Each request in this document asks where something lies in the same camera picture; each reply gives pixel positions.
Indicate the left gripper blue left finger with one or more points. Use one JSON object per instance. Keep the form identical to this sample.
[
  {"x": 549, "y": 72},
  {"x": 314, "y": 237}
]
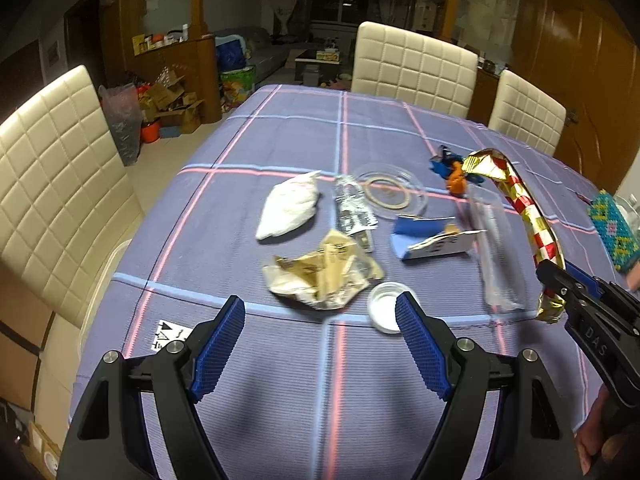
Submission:
[{"x": 108, "y": 438}]

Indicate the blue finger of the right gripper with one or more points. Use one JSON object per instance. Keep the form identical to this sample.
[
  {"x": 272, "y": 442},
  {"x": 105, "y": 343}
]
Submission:
[
  {"x": 560, "y": 285},
  {"x": 588, "y": 285}
]

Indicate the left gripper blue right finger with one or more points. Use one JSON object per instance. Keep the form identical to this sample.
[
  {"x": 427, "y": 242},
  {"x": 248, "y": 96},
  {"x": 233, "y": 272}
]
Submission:
[{"x": 531, "y": 439}]

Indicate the red gold checkered wrapper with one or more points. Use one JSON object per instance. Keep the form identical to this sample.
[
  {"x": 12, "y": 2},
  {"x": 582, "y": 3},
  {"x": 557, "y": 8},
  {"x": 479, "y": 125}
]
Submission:
[{"x": 493, "y": 165}]

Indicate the orange peel piece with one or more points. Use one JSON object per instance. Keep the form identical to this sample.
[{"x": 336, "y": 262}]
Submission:
[{"x": 456, "y": 181}]

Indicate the torn blue white carton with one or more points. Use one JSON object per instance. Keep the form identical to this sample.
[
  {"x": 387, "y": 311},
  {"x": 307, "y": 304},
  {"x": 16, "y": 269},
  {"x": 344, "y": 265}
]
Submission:
[{"x": 418, "y": 238}]

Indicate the blue snack wrapper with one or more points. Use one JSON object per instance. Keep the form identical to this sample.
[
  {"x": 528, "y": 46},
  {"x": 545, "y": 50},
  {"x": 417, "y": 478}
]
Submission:
[{"x": 441, "y": 161}]

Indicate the white bottle cap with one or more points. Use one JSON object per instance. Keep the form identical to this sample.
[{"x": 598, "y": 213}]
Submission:
[{"x": 381, "y": 305}]

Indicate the clear round plastic lid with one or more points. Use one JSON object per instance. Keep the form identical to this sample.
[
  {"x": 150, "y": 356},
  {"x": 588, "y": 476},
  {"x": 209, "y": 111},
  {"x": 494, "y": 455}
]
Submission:
[{"x": 390, "y": 190}]

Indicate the silver pill blister pack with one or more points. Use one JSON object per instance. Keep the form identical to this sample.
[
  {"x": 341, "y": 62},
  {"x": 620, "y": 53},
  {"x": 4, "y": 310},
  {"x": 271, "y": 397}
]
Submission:
[{"x": 355, "y": 217}]

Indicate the gold foil wrapper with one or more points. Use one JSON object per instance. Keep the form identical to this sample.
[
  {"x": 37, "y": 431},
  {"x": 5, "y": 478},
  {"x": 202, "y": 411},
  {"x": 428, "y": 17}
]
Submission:
[{"x": 327, "y": 278}]

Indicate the white tissue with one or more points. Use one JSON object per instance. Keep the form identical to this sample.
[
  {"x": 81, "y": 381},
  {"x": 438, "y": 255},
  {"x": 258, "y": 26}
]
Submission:
[{"x": 288, "y": 206}]

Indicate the grey plastic trash bag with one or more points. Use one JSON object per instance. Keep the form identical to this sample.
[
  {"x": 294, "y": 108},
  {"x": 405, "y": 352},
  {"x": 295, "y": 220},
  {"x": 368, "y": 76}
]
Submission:
[{"x": 124, "y": 119}]

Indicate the person's right hand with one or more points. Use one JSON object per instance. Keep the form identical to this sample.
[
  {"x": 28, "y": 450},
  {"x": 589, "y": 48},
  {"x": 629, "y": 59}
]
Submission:
[{"x": 607, "y": 456}]

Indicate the beaded green tissue box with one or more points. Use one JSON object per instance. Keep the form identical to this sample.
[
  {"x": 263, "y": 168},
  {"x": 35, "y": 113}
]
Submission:
[{"x": 618, "y": 239}]

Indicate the white tablecloth label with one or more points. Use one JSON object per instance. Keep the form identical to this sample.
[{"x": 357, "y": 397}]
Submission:
[{"x": 166, "y": 332}]

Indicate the cream chair far right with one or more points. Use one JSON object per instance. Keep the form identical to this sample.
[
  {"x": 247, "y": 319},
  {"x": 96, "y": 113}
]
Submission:
[{"x": 527, "y": 114}]

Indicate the cream chair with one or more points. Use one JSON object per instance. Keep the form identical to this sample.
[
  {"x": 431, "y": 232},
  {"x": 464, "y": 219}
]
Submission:
[
  {"x": 414, "y": 69},
  {"x": 68, "y": 208},
  {"x": 527, "y": 114}
]

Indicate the wooden door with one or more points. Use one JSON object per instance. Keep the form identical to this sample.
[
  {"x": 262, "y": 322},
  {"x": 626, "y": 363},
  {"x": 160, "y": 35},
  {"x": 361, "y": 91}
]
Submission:
[{"x": 581, "y": 53}]

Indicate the cream chair on left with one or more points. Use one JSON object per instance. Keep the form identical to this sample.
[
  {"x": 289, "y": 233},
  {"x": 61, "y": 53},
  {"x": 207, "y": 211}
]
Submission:
[{"x": 68, "y": 208}]

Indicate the purple plaid tablecloth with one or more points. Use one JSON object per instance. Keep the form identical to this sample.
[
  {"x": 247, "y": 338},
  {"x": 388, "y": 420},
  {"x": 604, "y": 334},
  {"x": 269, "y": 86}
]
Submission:
[{"x": 313, "y": 390}]

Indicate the cream chair far middle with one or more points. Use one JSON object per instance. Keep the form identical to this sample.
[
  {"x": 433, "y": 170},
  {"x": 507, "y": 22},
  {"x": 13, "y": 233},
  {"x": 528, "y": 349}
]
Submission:
[{"x": 414, "y": 69}]

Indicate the orange bucket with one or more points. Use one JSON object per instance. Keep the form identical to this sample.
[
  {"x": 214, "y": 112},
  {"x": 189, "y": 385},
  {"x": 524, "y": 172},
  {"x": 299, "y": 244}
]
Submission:
[{"x": 150, "y": 132}]

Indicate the dark coffee table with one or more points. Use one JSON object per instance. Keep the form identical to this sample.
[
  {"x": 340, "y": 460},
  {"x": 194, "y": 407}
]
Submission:
[{"x": 309, "y": 66}]

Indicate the cardboard boxes pile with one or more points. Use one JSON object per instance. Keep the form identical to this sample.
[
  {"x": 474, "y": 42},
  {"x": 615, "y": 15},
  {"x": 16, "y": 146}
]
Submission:
[{"x": 165, "y": 103}]

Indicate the grey sofa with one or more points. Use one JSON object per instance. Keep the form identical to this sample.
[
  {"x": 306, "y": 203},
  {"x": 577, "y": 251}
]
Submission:
[{"x": 266, "y": 54}]

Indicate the colourful shopping bag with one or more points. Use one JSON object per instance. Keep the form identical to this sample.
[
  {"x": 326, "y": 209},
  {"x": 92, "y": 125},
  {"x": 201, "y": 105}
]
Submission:
[{"x": 238, "y": 85}]

